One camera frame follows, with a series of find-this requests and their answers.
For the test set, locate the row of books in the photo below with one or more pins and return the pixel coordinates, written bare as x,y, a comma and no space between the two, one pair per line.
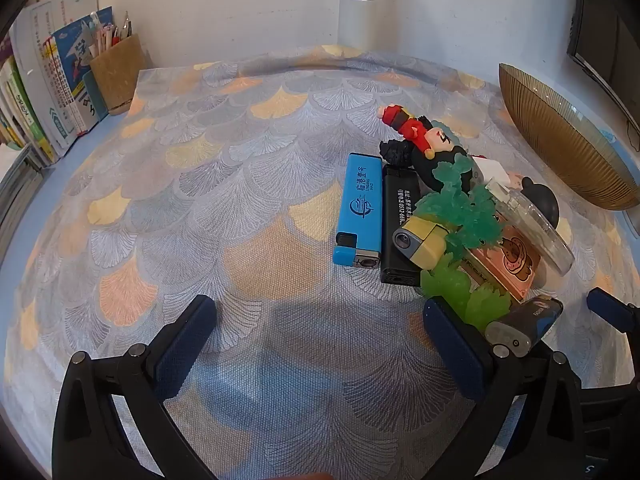
55,85

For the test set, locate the black eared figure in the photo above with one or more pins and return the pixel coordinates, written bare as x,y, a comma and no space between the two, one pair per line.
545,205

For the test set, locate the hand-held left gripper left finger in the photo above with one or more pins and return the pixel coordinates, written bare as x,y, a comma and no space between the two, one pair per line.
185,345

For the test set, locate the green plastic plant toy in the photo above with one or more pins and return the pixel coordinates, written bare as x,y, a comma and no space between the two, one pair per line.
465,300

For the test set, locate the black lighter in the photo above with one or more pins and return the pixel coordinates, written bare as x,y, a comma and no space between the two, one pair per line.
397,230

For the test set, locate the amber glass bowl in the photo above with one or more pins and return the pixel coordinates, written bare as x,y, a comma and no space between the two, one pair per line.
560,135

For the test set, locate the black monitor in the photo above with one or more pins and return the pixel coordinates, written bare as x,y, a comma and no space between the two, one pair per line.
607,35

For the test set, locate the white pole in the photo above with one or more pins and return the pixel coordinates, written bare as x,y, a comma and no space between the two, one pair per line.
356,20

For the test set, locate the dark blue lighter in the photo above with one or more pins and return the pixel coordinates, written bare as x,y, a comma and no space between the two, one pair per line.
530,317

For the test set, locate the bunch of pens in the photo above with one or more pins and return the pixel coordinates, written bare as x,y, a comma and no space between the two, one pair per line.
112,32

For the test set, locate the fan-patterned tablecloth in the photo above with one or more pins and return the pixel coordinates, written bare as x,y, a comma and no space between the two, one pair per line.
225,185

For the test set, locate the black spiky toy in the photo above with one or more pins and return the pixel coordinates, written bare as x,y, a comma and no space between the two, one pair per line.
395,152

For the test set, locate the green cloth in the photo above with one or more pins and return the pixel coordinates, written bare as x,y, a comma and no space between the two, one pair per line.
465,210

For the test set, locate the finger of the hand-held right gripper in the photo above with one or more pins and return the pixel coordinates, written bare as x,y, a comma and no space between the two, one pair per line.
607,307
612,435

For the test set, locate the pink card box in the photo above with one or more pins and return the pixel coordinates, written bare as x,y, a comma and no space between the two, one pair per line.
510,260

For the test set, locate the red figurine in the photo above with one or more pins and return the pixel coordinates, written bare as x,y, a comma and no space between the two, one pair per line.
412,127

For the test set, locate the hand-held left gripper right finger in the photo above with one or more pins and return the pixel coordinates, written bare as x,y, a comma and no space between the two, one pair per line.
452,347

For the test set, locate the stack of white booklets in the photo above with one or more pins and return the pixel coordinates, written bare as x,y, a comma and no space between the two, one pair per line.
17,185

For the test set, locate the brown pen holder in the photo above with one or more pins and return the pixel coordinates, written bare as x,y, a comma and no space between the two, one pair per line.
117,77

